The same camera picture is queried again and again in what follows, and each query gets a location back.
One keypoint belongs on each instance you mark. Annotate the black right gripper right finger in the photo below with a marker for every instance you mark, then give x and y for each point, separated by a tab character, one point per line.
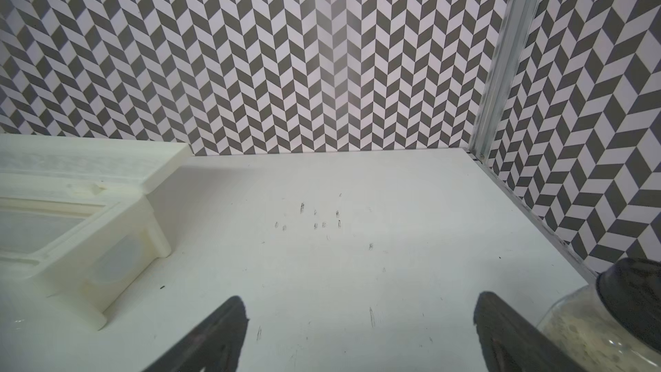
510	343

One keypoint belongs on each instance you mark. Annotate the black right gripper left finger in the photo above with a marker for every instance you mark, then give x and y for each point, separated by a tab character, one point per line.
213	345

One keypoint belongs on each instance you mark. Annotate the cream plastic wrap dispenser box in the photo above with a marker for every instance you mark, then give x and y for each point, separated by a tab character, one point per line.
77	227

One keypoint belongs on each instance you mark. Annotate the glass jar with black lid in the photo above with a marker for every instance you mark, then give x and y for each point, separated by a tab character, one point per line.
612	324

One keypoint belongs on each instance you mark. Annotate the right aluminium corner post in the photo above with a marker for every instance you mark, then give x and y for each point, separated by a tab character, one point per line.
512	38

